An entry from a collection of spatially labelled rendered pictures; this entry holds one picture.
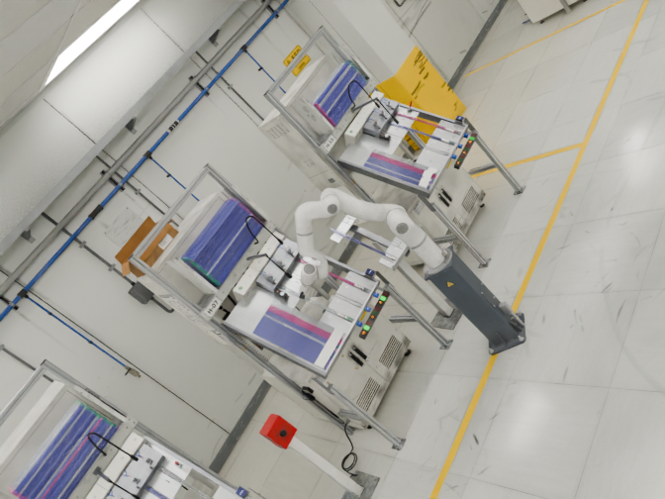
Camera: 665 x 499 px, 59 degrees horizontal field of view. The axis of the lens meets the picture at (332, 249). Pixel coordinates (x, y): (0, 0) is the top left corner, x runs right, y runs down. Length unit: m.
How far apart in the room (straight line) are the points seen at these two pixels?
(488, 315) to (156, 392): 2.78
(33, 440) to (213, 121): 3.14
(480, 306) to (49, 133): 3.45
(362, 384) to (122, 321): 2.05
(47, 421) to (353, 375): 1.80
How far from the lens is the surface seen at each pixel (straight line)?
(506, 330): 3.64
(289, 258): 3.70
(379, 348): 4.04
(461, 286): 3.39
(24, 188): 4.93
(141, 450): 3.44
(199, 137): 5.41
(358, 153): 4.28
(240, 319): 3.62
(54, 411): 3.55
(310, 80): 4.49
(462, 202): 4.73
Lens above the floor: 2.39
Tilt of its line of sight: 22 degrees down
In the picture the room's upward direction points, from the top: 46 degrees counter-clockwise
